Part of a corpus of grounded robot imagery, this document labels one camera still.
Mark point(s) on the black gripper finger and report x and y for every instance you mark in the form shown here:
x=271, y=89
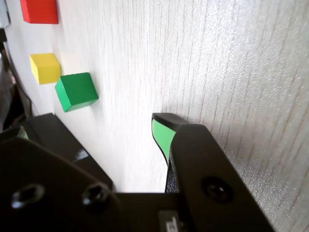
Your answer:
x=205, y=169
x=48, y=188

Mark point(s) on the green wooden cube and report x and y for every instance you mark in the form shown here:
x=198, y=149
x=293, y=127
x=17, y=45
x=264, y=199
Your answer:
x=77, y=89

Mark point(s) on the yellow wooden cube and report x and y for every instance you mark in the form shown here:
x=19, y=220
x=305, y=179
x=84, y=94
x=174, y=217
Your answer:
x=44, y=70

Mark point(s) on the red wooden cube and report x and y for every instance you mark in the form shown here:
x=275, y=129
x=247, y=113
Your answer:
x=38, y=10

